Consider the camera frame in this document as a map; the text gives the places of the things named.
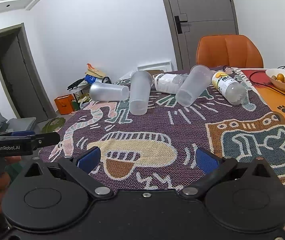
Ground clear bottle with white label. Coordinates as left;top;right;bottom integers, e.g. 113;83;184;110
154;73;188;94

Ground frosted cup lying leftmost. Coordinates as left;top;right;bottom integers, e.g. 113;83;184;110
89;82;129;101

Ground frosted cup lying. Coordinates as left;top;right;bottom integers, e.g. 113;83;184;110
129;71;153;116
89;82;129;101
175;65;213;107

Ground frosted cup lying right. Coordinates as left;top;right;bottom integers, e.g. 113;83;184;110
175;65;213;107

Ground frosted cup lying centre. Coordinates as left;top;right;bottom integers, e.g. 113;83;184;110
129;71;153;116

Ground green round stool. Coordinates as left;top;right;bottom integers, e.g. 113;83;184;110
41;117;65;133

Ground grey sofa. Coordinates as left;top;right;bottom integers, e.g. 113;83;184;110
0;113;40;133

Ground orange cardboard box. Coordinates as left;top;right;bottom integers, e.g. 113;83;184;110
54;94;74;115

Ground dark open doorway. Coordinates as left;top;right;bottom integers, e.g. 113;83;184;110
0;23;56;123

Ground clutter shelf with bags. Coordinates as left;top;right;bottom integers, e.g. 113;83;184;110
67;63;111;108

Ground patterned purple woven tablecloth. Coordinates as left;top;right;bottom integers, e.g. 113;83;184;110
39;68;285;191

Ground yellow label plastic bottle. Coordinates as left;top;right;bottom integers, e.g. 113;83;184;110
212;71;246;105

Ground white framed panel on floor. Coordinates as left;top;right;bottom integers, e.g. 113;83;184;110
137;61;172;72

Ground orange leather chair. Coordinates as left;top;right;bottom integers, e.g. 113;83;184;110
196;35;264;68

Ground black cable on table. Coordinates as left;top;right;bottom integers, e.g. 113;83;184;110
248;70;285;111

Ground grey door with handle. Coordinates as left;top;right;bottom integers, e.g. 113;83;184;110
163;0;239;71

